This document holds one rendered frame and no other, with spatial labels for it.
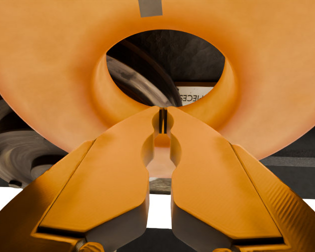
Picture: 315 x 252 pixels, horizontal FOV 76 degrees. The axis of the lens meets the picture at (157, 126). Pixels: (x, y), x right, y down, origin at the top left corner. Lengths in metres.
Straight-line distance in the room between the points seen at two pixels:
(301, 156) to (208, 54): 5.68
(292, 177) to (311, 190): 0.65
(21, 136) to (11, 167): 0.13
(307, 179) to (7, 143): 9.19
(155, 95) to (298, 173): 9.01
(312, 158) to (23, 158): 6.10
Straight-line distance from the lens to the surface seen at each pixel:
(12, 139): 0.38
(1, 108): 0.41
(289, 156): 5.91
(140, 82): 0.33
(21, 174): 0.51
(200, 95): 0.52
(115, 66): 0.32
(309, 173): 9.49
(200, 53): 0.48
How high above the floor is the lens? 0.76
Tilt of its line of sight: 48 degrees up
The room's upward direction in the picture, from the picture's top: 178 degrees clockwise
